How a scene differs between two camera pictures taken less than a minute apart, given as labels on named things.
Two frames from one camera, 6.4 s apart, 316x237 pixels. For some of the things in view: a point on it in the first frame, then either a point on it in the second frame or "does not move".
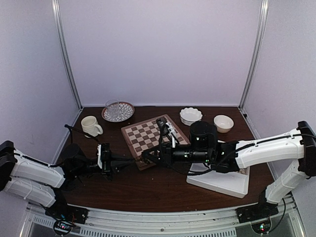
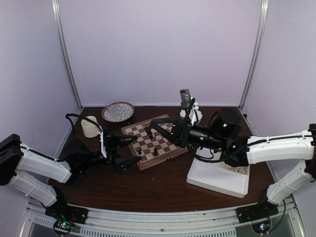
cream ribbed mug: (90, 126) does not move
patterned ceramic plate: (126, 110) does not move
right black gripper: (165, 156) to (173, 136)
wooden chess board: (145, 136) does not move
